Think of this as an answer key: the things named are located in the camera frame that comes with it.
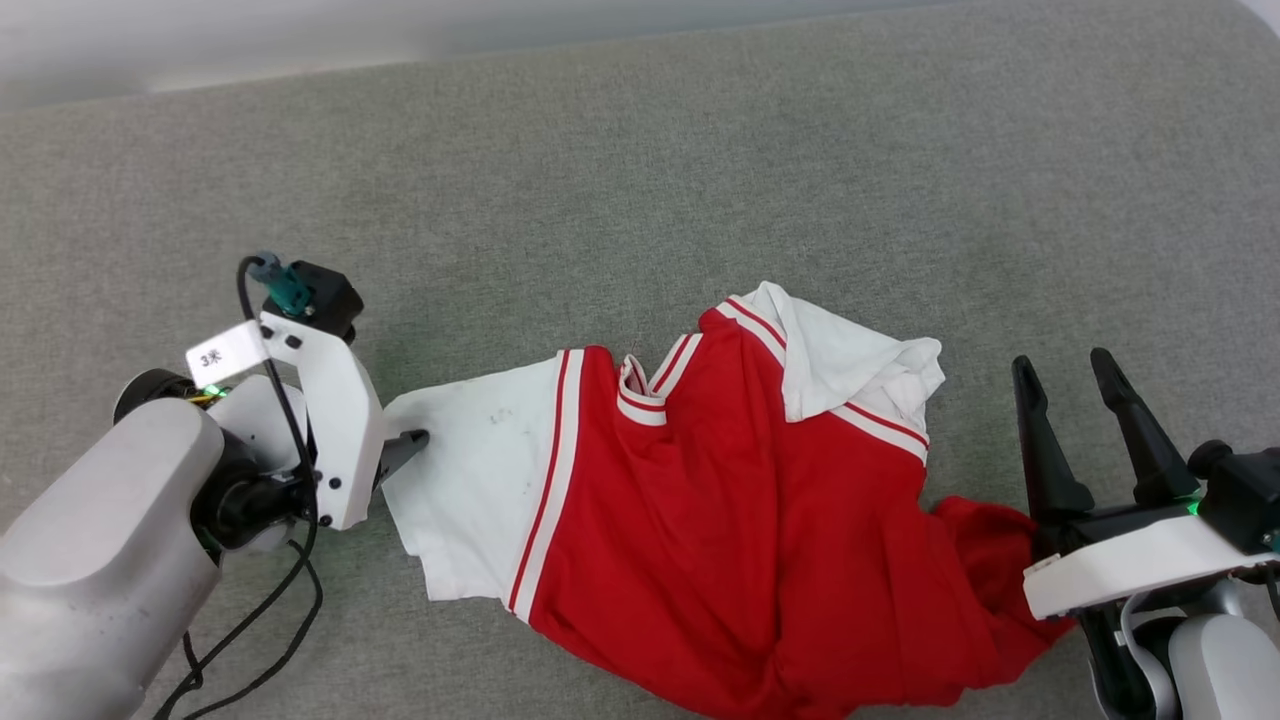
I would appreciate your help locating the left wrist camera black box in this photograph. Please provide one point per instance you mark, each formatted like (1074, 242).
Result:
(330, 295)

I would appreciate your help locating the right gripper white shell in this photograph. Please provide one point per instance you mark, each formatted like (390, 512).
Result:
(1130, 570)

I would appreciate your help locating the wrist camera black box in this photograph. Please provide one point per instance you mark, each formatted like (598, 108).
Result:
(1245, 495)
(330, 295)

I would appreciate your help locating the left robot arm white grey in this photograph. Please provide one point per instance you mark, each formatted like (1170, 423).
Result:
(90, 560)

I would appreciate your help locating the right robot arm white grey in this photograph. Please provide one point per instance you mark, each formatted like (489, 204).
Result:
(1215, 670)

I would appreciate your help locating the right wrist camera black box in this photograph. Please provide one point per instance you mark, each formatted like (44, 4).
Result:
(1245, 495)

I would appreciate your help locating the red and white shirt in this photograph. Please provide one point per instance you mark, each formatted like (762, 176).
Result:
(720, 520)

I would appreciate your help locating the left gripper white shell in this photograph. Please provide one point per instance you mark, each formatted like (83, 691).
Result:
(340, 430)

